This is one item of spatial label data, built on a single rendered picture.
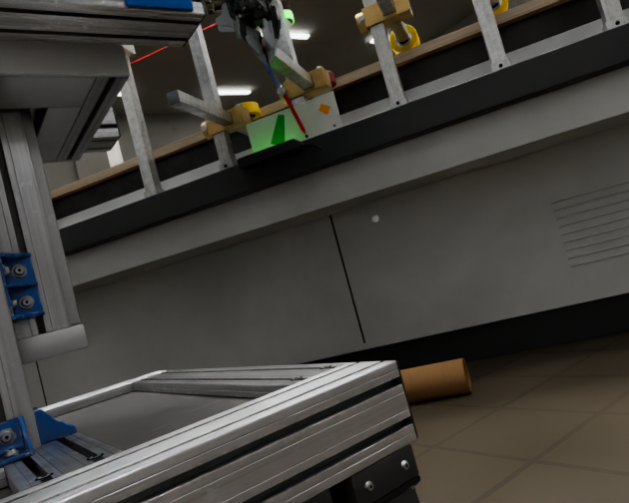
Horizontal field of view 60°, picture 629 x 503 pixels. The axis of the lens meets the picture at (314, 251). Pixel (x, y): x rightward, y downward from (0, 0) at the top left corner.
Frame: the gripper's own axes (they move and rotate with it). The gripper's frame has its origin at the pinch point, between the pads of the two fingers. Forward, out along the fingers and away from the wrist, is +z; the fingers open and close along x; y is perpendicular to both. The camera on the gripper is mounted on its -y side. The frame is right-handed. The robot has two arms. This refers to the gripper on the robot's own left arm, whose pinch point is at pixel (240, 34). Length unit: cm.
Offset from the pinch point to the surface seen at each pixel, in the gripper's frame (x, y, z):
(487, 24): 15, -58, 17
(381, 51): 5.9, -33.8, 14.8
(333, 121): 0.9, -18.6, 28.1
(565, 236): -3, -72, 71
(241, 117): -7.9, 5.0, 19.0
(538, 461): 59, -29, 100
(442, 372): 15, -28, 94
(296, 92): -1.9, -10.9, 17.6
